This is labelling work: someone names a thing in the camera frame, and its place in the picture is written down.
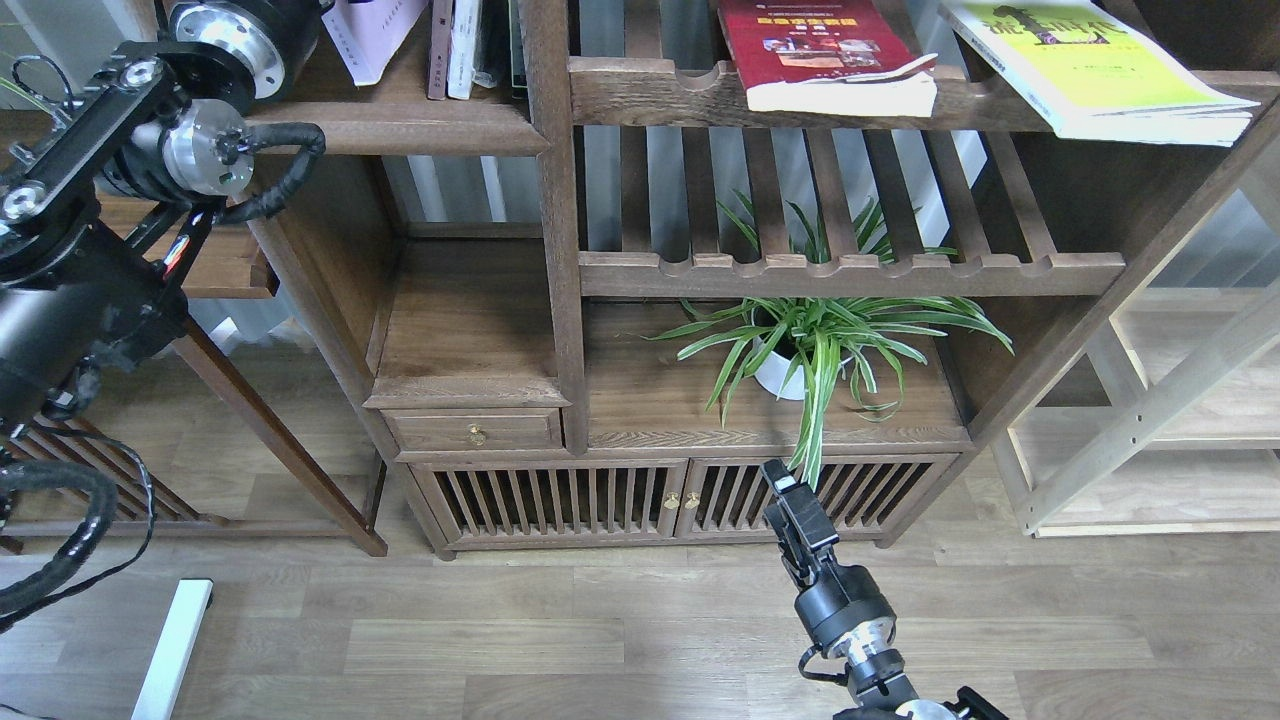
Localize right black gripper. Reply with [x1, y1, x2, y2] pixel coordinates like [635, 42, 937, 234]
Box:
[762, 457, 896, 661]

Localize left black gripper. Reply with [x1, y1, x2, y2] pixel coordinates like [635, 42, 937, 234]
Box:
[166, 1, 334, 101]

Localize pale purple white book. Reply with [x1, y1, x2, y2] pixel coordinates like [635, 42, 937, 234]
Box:
[323, 1, 430, 87]

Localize yellow green book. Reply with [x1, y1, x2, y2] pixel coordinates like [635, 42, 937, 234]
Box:
[940, 1, 1260, 147]

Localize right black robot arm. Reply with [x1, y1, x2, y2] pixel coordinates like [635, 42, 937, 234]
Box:
[762, 459, 1005, 719]

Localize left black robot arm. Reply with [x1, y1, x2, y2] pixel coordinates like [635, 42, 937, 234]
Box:
[1, 1, 332, 441]

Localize light wooden shelf unit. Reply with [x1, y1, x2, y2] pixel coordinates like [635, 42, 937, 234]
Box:
[989, 150, 1280, 541]

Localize white plant pot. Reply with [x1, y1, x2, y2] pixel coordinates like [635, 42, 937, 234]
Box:
[754, 338, 806, 401]

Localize green spider plant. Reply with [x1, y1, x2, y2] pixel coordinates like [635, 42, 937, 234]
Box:
[646, 190, 1014, 516]

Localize brown upright book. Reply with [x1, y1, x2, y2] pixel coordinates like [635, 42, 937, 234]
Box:
[426, 0, 454, 101]

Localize white upright book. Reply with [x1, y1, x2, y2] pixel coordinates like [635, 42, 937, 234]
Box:
[445, 0, 483, 100]

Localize dark wooden side table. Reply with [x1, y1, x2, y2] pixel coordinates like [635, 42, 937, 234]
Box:
[0, 111, 389, 557]

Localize dark green upright book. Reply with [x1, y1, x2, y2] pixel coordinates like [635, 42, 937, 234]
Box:
[508, 0, 529, 100]

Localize dark wooden bookshelf cabinet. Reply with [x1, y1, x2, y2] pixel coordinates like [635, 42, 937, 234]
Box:
[250, 1, 1277, 557]

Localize brass drawer knob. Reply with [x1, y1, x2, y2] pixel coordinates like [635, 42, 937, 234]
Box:
[467, 424, 488, 447]

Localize red book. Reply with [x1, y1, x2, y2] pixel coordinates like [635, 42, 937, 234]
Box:
[718, 1, 937, 118]

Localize dark wooden slatted rack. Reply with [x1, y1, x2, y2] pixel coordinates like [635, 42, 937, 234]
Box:
[3, 415, 265, 555]

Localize white base bar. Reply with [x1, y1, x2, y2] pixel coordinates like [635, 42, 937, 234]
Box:
[131, 578, 214, 719]

